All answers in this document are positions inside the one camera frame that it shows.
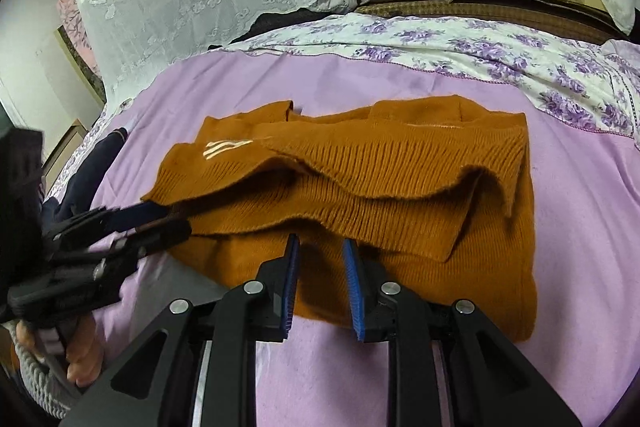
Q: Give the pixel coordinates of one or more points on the navy blue garment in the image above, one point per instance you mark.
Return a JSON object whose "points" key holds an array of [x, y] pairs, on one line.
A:
{"points": [[90, 177]]}

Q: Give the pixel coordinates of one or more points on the orange knit cat cardigan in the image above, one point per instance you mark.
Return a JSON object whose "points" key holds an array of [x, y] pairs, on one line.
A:
{"points": [[390, 187]]}

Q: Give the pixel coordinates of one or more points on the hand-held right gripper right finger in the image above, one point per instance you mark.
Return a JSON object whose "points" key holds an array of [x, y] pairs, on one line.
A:
{"points": [[352, 292]]}

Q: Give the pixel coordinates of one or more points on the stack of brown folded blankets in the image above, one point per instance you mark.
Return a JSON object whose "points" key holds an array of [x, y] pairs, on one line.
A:
{"points": [[500, 2]]}

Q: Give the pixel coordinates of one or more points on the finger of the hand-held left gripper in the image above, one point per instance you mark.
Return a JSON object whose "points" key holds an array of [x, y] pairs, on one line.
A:
{"points": [[135, 214], [160, 234]]}

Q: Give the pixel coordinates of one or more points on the person's left hand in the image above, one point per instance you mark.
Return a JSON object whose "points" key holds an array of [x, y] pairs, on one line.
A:
{"points": [[82, 352]]}

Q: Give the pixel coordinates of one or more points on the purple floral quilt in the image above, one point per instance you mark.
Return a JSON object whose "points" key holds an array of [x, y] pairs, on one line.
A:
{"points": [[450, 47]]}

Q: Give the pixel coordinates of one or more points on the pink floral cloth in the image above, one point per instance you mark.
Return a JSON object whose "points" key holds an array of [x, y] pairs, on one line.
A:
{"points": [[70, 17]]}

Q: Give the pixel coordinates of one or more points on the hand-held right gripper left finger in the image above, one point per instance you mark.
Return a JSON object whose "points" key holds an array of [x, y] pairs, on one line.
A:
{"points": [[291, 287]]}

